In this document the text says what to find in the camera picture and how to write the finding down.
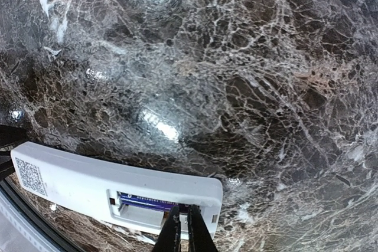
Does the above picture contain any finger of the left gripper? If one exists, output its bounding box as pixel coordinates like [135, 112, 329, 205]
[0, 125, 27, 148]
[0, 150, 15, 181]

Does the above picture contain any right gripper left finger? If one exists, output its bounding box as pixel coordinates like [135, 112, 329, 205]
[152, 206, 181, 252]

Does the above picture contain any white slotted cable duct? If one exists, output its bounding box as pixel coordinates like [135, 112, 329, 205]
[1, 201, 37, 252]

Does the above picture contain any blue battery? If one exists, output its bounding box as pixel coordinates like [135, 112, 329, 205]
[118, 193, 190, 214]

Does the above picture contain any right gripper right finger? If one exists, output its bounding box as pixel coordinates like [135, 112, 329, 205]
[187, 205, 218, 252]

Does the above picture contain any white remote control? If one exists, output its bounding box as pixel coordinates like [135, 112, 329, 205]
[11, 142, 223, 239]

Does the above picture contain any black front rail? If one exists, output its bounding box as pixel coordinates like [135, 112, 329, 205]
[1, 180, 83, 251]

